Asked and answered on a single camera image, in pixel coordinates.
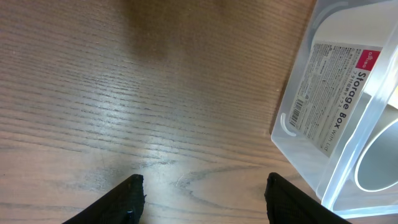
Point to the clear plastic storage box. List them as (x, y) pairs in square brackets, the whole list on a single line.
[(343, 76)]

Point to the grey plastic cup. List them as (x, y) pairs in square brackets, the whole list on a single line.
[(376, 168)]

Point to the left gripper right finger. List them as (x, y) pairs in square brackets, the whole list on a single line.
[(287, 204)]

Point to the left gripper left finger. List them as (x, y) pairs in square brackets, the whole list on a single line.
[(124, 204)]

